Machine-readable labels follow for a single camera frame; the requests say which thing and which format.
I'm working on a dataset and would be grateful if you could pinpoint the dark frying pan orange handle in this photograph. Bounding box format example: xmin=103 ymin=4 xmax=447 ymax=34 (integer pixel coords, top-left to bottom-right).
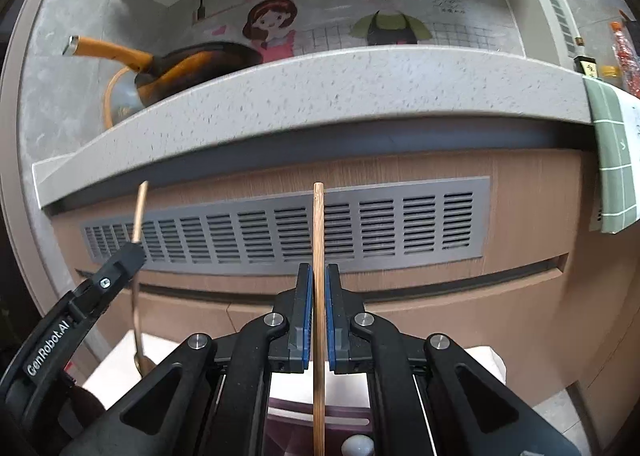
xmin=64 ymin=35 xmax=263 ymax=108

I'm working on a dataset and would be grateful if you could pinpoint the wooden kitchen cabinet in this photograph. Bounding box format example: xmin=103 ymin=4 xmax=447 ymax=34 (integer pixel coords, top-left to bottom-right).
xmin=47 ymin=149 xmax=640 ymax=439

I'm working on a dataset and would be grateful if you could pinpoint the white round-headed spoon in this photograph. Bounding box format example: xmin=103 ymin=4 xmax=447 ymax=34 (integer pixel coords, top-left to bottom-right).
xmin=341 ymin=435 xmax=375 ymax=456

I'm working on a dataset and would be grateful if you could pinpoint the maroon plastic utensil container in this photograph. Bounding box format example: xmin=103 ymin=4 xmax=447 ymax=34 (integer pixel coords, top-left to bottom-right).
xmin=260 ymin=398 xmax=373 ymax=456

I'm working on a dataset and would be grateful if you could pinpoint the dark sauce bottle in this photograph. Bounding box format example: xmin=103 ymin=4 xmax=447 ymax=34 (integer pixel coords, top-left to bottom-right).
xmin=572 ymin=36 xmax=599 ymax=78

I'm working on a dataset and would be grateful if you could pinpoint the speckled stone countertop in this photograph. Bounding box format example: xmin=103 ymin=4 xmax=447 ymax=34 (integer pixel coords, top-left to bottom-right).
xmin=32 ymin=47 xmax=599 ymax=210

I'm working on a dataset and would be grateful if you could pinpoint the grey vent grille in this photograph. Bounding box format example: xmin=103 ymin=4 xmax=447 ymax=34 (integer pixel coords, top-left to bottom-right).
xmin=81 ymin=176 xmax=492 ymax=273

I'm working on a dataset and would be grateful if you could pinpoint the cartoon wall sticker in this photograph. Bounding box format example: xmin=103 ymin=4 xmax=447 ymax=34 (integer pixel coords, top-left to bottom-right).
xmin=242 ymin=0 xmax=517 ymax=63

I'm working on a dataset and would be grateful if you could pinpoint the glass lid yellow rim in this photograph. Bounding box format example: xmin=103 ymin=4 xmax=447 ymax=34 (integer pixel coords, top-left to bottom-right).
xmin=103 ymin=67 xmax=147 ymax=130

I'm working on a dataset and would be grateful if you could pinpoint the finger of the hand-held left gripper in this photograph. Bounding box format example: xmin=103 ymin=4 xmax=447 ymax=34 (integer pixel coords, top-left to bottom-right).
xmin=67 ymin=241 xmax=147 ymax=332

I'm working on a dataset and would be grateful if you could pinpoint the green checked towel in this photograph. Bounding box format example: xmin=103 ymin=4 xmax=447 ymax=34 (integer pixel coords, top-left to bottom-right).
xmin=582 ymin=76 xmax=640 ymax=235

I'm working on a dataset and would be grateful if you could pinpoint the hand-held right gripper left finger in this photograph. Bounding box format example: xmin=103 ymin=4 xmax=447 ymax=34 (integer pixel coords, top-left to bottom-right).
xmin=60 ymin=263 xmax=315 ymax=456

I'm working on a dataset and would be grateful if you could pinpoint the red snack packet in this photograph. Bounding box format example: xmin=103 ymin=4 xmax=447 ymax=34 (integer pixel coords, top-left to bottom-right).
xmin=609 ymin=21 xmax=640 ymax=98

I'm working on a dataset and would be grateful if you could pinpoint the cream fringed tablecloth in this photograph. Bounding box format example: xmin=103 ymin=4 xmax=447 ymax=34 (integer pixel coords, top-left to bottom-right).
xmin=82 ymin=329 xmax=506 ymax=424

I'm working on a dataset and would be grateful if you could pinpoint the long-handled wooden spoon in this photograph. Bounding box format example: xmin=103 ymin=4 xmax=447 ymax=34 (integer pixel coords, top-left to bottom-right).
xmin=131 ymin=181 xmax=157 ymax=378

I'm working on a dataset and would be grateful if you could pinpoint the bamboo chopstick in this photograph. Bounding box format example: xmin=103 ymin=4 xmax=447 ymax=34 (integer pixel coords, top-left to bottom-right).
xmin=312 ymin=182 xmax=327 ymax=456

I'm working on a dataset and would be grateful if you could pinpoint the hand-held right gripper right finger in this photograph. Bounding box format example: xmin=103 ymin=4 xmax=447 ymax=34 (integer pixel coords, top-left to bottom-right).
xmin=325 ymin=263 xmax=583 ymax=456

